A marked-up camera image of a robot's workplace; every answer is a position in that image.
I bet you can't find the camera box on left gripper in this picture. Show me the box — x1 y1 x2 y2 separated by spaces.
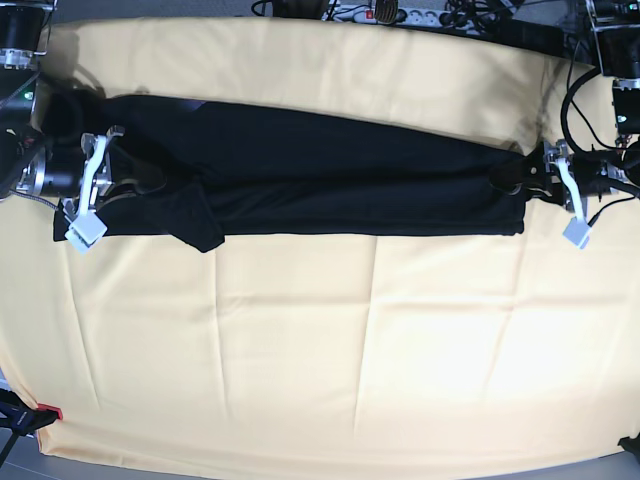
563 216 593 250

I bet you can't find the yellow table cloth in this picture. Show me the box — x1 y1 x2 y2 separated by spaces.
1 18 639 479

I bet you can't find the white power strip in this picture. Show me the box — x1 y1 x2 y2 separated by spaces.
320 1 499 35

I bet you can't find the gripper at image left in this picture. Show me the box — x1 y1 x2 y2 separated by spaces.
17 130 167 220

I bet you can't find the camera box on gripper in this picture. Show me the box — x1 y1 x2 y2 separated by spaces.
563 216 593 250
65 212 107 254

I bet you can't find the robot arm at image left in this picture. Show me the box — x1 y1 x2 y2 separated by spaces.
1 1 166 221

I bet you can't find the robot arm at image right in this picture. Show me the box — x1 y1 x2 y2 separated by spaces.
489 1 639 225

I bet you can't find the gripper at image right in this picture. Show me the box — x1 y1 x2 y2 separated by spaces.
492 140 629 220

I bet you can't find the black T-shirt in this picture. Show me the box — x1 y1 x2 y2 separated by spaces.
42 90 527 252

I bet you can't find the black and red clamp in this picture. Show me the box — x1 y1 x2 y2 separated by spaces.
1 389 63 456

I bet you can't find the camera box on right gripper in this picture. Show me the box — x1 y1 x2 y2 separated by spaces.
65 212 107 254

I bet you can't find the tangle of black cables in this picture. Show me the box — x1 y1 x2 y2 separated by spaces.
439 0 526 31

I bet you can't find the black clamp at right edge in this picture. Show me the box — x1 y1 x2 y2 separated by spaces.
618 435 640 459

